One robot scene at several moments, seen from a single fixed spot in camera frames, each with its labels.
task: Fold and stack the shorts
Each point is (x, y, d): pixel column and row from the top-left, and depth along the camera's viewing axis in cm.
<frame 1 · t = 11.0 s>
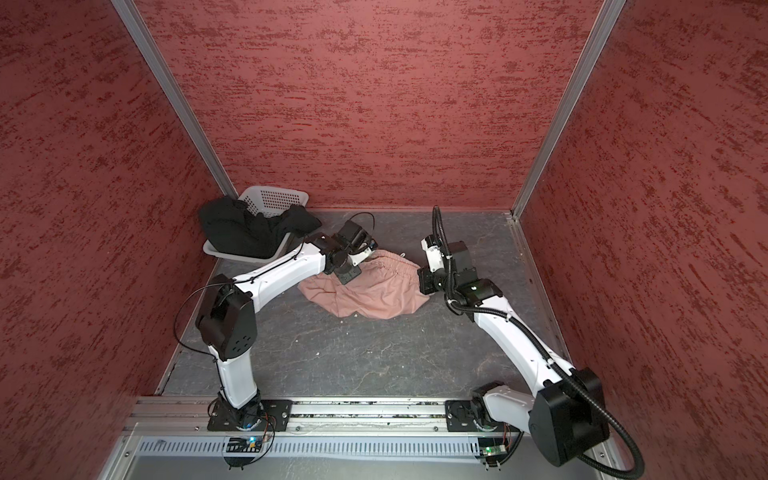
left hand: (343, 271, 90), fingers closed
right hand: (417, 277, 82), fingers closed
pink shorts: (388, 287, 87), point 13 cm above the table
black shorts: (227, 225, 103), point 12 cm above the table

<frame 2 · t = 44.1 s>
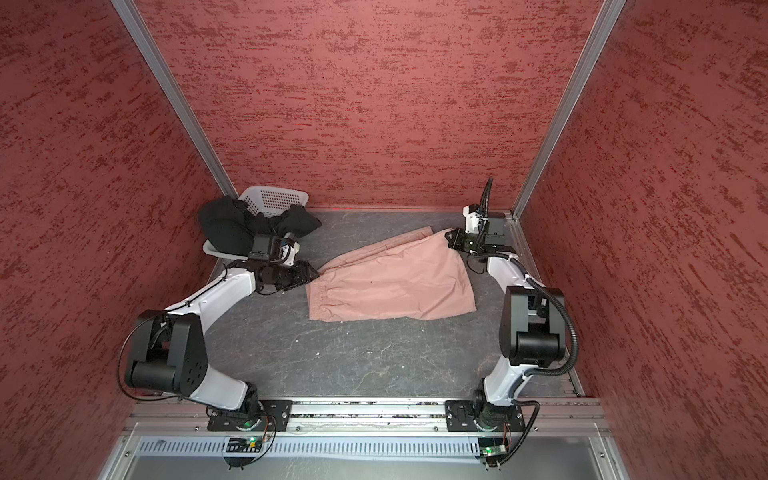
left hand: (311, 281, 90), fingers open
right hand: (443, 237, 93), fingers closed
pink shorts: (413, 272, 97), point 7 cm above the table
the other named things where they were.

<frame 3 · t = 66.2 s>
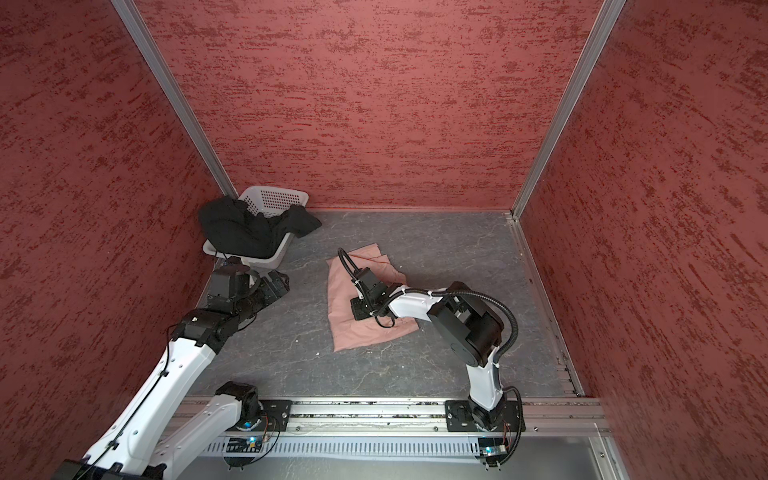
left hand: (276, 291, 78), fingers open
right hand: (356, 314, 92), fingers closed
pink shorts: (347, 331, 87), point 4 cm above the table
the other named things where they were.

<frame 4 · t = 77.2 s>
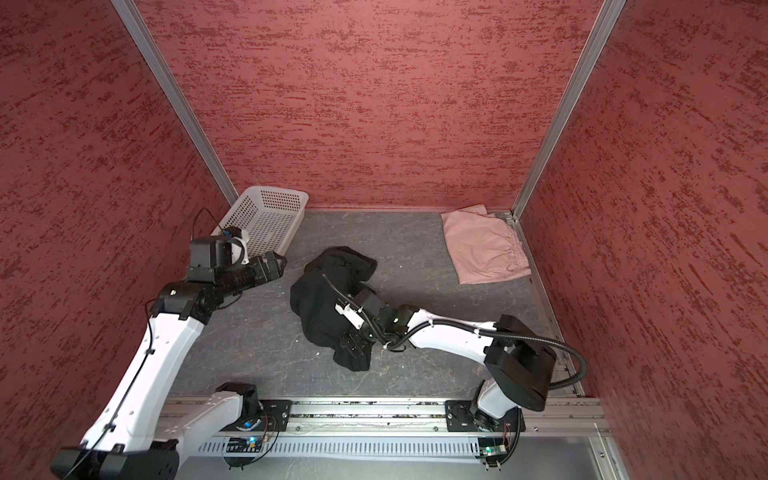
left hand: (271, 270, 74), fingers open
right hand: (351, 342, 79), fingers open
pink shorts: (484, 247, 109), point 3 cm above the table
black shorts: (329, 272, 87), point 15 cm above the table

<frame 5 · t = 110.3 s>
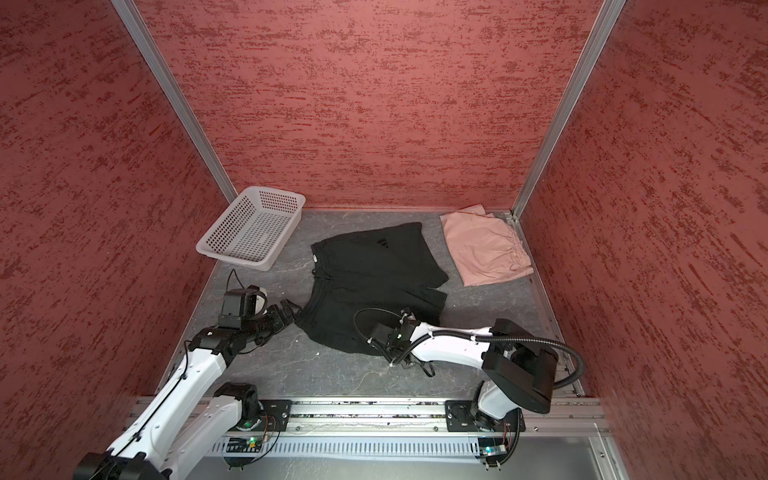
left hand: (291, 322, 83), fingers open
right hand: (422, 356, 83), fingers open
black shorts: (389, 268, 105), on the table
the other named things where they were.

